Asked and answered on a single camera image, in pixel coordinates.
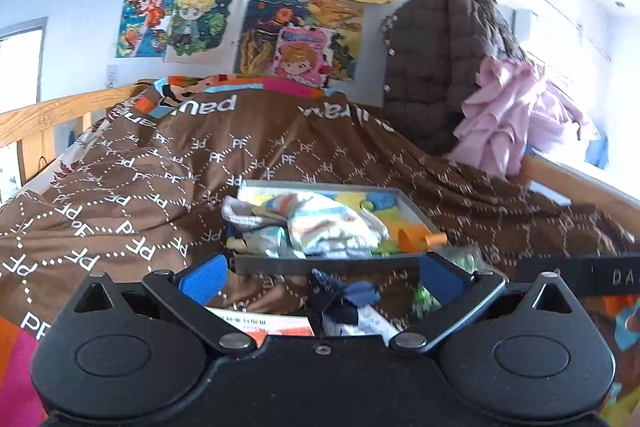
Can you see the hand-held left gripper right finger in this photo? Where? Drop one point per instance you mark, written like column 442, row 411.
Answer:
column 442, row 279

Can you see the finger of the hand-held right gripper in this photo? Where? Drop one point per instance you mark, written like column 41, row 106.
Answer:
column 610, row 277

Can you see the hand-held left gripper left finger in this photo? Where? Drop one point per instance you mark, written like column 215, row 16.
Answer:
column 202, row 282

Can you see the orange plastic cup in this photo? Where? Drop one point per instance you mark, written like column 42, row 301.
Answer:
column 412, row 239

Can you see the dark blue sock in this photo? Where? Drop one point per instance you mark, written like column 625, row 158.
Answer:
column 345, row 302

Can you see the grey tray with cartoon print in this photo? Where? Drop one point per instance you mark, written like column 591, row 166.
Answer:
column 325, row 263

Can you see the green patterned cloth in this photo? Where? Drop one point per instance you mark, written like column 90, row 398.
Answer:
column 467, row 259

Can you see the orange and teal printed cloth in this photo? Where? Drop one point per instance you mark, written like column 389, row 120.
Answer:
column 627, row 322

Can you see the white orange paper card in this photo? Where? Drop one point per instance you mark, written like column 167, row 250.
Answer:
column 270, row 327

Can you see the white paper packet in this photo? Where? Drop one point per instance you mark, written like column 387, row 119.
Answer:
column 375, row 324

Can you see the brown printed blanket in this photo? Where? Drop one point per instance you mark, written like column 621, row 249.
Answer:
column 150, row 187

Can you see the blue cloth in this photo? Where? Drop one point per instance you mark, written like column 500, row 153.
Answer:
column 597, row 152

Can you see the striped pale sock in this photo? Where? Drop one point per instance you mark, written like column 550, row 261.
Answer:
column 325, row 222

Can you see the pink ruffled garment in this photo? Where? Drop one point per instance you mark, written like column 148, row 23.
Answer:
column 500, row 117

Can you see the brown quilted jacket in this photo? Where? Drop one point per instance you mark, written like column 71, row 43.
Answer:
column 435, row 72

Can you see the pink and orange cloth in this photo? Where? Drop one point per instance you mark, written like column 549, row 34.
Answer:
column 15, row 372

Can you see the white air conditioner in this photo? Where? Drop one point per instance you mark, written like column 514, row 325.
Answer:
column 522, row 27

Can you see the window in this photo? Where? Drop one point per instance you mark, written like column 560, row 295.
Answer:
column 20, row 67

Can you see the white wall socket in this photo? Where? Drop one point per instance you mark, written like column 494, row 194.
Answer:
column 113, row 76

